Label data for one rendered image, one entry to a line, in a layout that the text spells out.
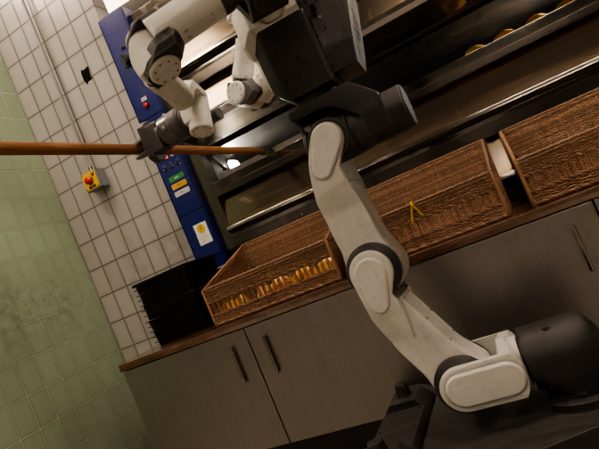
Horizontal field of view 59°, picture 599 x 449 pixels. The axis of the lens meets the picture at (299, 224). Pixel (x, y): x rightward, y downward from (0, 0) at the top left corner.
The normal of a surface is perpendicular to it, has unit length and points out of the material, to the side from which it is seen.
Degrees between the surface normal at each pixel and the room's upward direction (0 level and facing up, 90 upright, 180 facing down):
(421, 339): 90
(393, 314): 115
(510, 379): 90
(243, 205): 70
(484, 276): 90
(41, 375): 90
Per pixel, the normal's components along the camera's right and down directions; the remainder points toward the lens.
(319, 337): -0.36, 0.11
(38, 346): 0.85, -0.37
